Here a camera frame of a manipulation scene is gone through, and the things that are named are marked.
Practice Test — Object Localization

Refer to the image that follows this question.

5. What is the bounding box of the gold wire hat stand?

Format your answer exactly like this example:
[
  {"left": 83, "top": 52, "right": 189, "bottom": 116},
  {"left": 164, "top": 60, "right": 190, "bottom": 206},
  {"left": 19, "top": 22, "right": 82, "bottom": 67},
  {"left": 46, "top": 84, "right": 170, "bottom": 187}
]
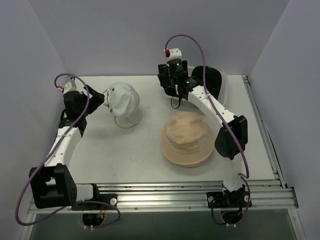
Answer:
[{"left": 114, "top": 116, "right": 137, "bottom": 129}]

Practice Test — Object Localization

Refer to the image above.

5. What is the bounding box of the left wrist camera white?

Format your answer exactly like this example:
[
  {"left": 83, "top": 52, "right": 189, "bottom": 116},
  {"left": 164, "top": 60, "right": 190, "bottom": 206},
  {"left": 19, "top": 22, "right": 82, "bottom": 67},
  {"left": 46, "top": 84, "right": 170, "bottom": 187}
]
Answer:
[{"left": 63, "top": 78, "right": 78, "bottom": 95}]

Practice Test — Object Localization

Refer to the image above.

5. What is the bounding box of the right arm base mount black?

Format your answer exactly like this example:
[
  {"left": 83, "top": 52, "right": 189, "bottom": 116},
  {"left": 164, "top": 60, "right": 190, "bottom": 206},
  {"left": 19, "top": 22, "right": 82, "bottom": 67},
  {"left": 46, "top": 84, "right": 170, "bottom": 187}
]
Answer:
[{"left": 206, "top": 190, "right": 252, "bottom": 209}]

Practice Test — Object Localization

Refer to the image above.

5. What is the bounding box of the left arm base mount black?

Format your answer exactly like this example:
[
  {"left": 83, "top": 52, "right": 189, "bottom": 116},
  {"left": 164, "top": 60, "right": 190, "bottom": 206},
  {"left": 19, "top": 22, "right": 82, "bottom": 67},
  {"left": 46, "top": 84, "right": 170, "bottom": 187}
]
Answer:
[{"left": 71, "top": 193, "right": 118, "bottom": 211}]

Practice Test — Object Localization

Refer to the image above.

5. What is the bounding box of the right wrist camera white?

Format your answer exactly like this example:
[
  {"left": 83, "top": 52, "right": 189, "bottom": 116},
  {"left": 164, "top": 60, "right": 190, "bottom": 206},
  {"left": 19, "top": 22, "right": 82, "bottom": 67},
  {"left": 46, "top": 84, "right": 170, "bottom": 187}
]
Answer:
[{"left": 164, "top": 48, "right": 182, "bottom": 61}]

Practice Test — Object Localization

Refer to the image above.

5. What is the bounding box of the beige bucket hat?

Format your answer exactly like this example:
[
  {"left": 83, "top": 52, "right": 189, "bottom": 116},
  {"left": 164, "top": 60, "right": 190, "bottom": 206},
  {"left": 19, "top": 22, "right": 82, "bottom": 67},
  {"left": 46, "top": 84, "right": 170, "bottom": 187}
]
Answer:
[{"left": 160, "top": 111, "right": 216, "bottom": 166}]

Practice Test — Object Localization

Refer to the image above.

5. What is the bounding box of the pink bucket hat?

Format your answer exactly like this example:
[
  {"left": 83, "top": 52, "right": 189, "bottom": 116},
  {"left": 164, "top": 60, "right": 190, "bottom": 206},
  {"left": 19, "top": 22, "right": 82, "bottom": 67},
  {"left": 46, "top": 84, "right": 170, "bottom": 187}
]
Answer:
[{"left": 181, "top": 155, "right": 211, "bottom": 168}]

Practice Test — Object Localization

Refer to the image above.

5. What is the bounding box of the aluminium rail frame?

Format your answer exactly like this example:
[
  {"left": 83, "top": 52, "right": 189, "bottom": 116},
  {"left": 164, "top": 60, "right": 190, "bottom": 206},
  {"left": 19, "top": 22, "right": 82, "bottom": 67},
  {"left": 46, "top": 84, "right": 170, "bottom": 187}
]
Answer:
[{"left": 23, "top": 181, "right": 298, "bottom": 216}]

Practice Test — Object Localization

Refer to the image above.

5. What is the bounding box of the white plastic basket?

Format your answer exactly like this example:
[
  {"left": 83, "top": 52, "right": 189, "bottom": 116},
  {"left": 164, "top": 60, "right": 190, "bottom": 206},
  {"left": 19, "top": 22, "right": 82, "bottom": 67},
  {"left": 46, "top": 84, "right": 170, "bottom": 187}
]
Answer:
[{"left": 171, "top": 65, "right": 229, "bottom": 109}]

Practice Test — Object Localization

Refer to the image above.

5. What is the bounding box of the white baseball cap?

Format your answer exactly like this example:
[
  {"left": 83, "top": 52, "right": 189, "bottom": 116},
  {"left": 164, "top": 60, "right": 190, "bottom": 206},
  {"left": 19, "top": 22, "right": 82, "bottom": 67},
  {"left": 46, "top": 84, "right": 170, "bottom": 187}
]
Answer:
[{"left": 102, "top": 82, "right": 143, "bottom": 125}]

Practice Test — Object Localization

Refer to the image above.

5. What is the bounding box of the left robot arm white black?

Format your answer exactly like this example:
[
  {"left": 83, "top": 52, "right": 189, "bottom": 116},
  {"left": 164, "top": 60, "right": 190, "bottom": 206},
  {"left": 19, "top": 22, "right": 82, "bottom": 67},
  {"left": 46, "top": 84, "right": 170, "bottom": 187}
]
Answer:
[{"left": 29, "top": 82, "right": 105, "bottom": 210}]

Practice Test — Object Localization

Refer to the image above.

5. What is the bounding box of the black hat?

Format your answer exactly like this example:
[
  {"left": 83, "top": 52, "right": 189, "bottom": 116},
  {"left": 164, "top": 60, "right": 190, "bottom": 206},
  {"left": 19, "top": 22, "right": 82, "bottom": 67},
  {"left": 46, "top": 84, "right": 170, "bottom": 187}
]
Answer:
[{"left": 191, "top": 66, "right": 222, "bottom": 100}]

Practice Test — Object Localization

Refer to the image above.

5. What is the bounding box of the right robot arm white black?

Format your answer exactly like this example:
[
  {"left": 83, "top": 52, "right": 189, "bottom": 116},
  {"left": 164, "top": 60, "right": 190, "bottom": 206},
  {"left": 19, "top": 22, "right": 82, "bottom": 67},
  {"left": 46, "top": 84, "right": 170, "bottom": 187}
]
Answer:
[{"left": 157, "top": 58, "right": 249, "bottom": 207}]

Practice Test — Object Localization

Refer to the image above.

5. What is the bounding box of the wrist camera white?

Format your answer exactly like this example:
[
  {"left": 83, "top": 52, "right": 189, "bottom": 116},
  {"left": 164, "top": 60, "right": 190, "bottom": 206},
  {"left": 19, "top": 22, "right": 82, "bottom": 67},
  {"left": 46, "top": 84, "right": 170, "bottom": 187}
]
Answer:
[
  {"left": 164, "top": 48, "right": 182, "bottom": 61},
  {"left": 63, "top": 78, "right": 78, "bottom": 95}
]

